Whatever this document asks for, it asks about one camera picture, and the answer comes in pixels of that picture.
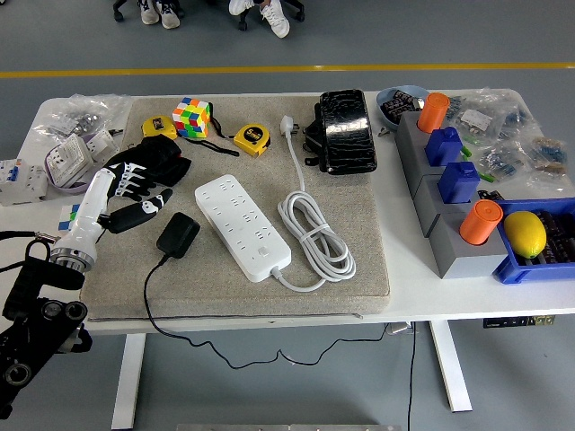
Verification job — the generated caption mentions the clear bag metal parts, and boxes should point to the clear bag metal parts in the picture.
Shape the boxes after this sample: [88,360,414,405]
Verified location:
[44,93,131,140]

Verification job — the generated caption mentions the yellow tape measure round label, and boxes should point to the yellow tape measure round label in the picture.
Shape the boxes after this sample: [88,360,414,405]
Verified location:
[233,123,272,157]

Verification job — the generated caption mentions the clear bag white label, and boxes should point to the clear bag white label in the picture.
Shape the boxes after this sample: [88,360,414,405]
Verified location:
[448,96,500,138]

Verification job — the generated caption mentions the yellow tape measure black clip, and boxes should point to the yellow tape measure black clip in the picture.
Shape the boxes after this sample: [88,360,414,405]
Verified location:
[141,115,180,141]

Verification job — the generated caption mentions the glossy black case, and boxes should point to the glossy black case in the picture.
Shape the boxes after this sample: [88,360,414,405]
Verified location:
[303,88,378,175]

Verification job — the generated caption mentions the white wall socket panel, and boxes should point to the white wall socket panel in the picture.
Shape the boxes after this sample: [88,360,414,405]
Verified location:
[44,133,95,188]

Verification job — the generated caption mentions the black components in bin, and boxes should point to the black components in bin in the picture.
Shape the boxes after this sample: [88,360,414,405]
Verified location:
[534,210,575,265]

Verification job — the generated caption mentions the thin black adapter cord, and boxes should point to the thin black adapter cord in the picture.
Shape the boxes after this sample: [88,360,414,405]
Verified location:
[143,253,392,370]

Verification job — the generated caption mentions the white circuit breaker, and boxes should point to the white circuit breaker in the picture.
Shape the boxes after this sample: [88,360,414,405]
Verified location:
[0,157,49,207]

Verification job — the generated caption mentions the yellow lemon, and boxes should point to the yellow lemon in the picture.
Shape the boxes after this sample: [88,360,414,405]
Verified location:
[502,210,548,259]

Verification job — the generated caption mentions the grey holder block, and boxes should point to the grey holder block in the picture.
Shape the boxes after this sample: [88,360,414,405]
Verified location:
[394,110,450,177]
[429,210,511,280]
[413,172,482,238]

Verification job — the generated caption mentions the light blue bowl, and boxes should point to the light blue bowl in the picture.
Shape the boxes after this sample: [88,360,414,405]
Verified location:
[376,84,431,132]

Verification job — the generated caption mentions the black hanging cable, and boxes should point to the black hanging cable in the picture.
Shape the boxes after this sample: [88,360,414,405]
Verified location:
[406,321,417,431]

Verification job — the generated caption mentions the white power strip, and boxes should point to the white power strip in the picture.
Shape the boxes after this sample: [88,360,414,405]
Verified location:
[194,173,293,284]

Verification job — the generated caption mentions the grey-brown fabric mat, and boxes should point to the grey-brown fabric mat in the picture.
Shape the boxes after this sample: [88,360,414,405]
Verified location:
[79,93,392,322]

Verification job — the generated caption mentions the large colourful puzzle cube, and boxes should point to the large colourful puzzle cube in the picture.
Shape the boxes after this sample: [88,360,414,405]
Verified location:
[172,96,213,139]

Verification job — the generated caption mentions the clear bag brown resistors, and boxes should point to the clear bag brown resistors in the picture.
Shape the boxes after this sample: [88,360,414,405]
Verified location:
[523,134,571,179]

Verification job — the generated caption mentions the clear bag dark components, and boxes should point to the clear bag dark components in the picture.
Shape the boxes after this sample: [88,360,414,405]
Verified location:
[493,89,538,136]

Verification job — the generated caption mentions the black components in bowl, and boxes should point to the black components in bowl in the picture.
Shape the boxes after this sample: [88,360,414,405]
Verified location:
[381,89,426,125]

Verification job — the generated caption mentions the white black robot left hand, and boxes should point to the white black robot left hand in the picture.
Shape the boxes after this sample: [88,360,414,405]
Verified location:
[57,161,174,255]

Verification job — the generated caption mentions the white table leg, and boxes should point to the white table leg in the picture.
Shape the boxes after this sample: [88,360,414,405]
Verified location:
[111,332,147,431]
[429,319,473,413]

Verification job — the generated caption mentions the black table control panel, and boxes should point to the black table control panel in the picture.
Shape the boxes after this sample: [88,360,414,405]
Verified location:
[482,315,556,329]

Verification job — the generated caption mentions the black cloth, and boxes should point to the black cloth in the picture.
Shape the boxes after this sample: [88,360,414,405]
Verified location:
[103,136,192,189]

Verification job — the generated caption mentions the small colourful puzzle cube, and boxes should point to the small colourful puzzle cube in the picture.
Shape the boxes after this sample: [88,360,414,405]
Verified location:
[57,204,84,234]

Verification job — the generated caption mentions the small white socket panel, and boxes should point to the small white socket panel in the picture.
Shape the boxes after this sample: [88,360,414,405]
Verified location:
[84,128,120,158]

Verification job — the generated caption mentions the black office chair base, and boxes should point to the black office chair base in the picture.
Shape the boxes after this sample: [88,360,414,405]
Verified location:
[111,0,186,22]
[236,0,306,31]

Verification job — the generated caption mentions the black power adapter plug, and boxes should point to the black power adapter plug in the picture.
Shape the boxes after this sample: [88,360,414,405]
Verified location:
[155,212,201,259]

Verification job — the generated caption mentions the clear bag blue components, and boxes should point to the clear bag blue components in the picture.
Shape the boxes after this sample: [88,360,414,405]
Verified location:
[473,141,534,183]

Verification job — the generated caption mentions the white power strip cord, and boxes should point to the white power strip cord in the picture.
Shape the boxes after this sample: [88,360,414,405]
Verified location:
[271,114,358,293]

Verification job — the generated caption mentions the orange cylinder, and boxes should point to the orange cylinder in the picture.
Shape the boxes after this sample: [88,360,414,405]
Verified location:
[417,92,451,134]
[458,199,504,247]

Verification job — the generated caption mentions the blue plastic bin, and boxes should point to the blue plastic bin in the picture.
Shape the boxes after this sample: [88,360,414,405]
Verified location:
[491,197,575,286]

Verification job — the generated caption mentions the blue bottle-shaped block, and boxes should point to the blue bottle-shaped block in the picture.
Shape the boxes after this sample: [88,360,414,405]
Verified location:
[438,161,482,204]
[424,126,464,167]

